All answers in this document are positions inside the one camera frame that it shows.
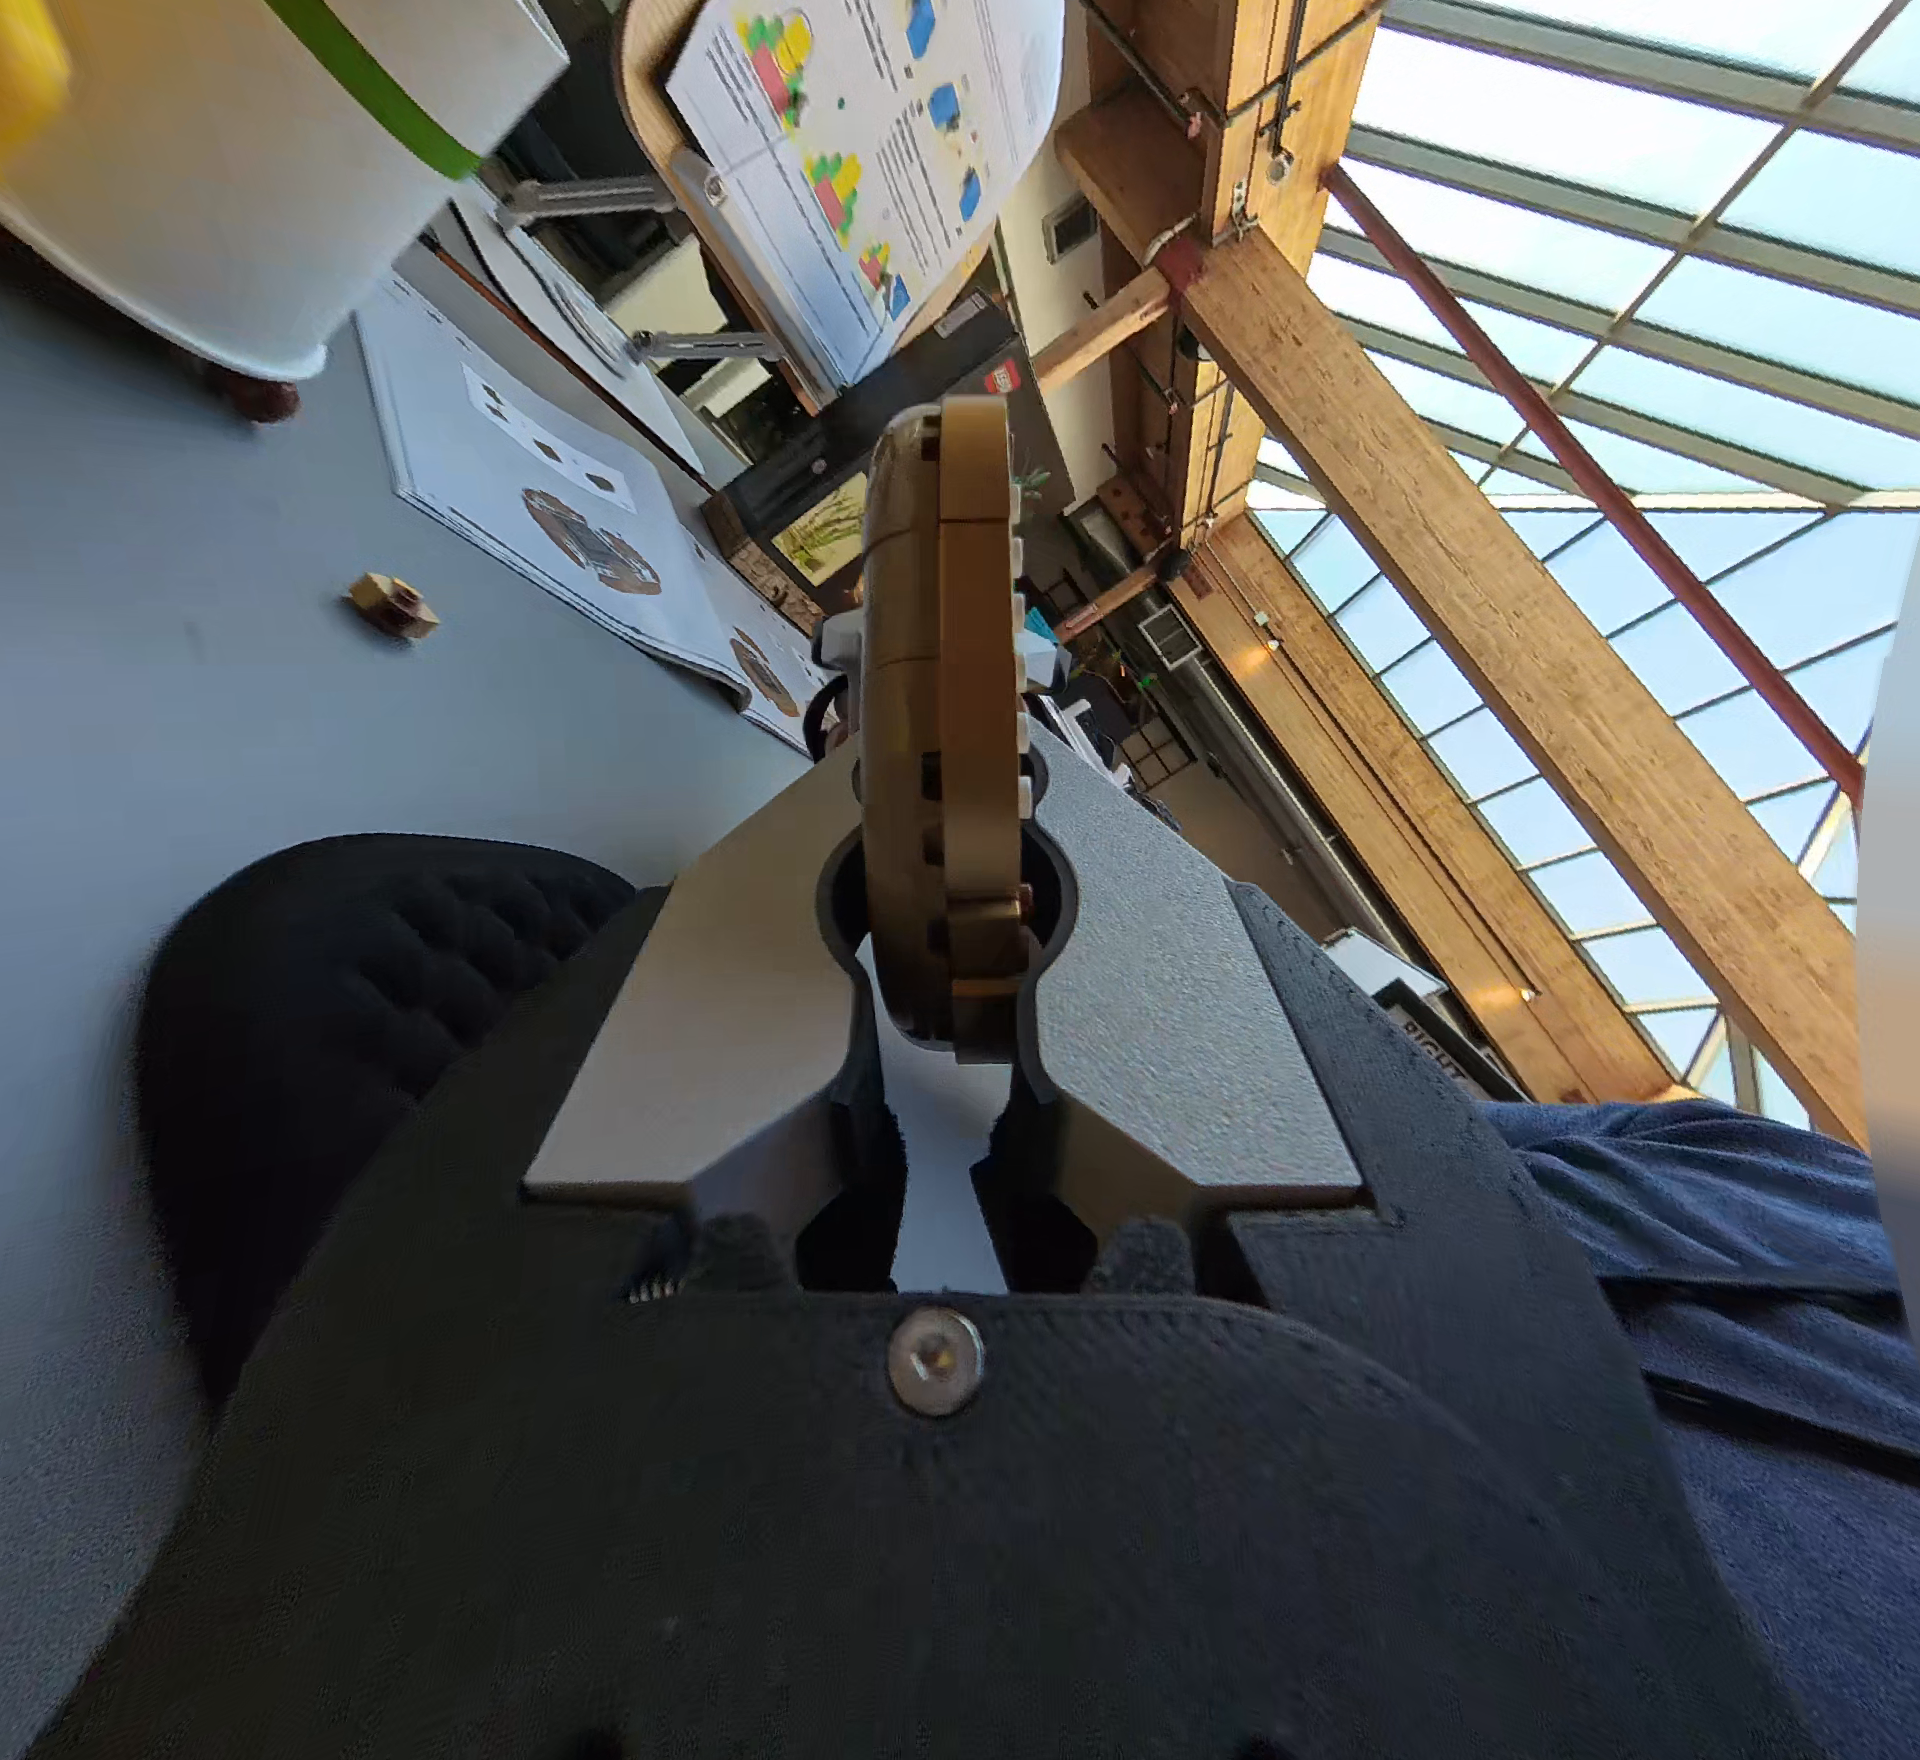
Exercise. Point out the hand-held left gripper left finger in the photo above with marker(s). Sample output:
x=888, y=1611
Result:
x=705, y=1025

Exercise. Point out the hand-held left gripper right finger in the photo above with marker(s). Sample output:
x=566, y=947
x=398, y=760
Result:
x=1201, y=1025

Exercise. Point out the round gold lego model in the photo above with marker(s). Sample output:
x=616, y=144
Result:
x=945, y=741

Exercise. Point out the small gold brown lego piece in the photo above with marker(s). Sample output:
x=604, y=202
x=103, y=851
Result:
x=393, y=606

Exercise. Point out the lego instruction booklet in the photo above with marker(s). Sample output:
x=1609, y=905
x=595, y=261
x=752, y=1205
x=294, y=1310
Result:
x=556, y=501

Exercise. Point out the black lego box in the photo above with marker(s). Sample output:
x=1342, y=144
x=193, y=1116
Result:
x=900, y=365

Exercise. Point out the black framed marker sign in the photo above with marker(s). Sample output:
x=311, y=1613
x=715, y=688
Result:
x=1425, y=1025

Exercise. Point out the colourful printed sheet on board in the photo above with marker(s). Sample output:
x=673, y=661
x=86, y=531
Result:
x=869, y=64

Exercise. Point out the white paper cup green stripe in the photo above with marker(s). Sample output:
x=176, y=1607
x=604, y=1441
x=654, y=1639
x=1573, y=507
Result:
x=224, y=96

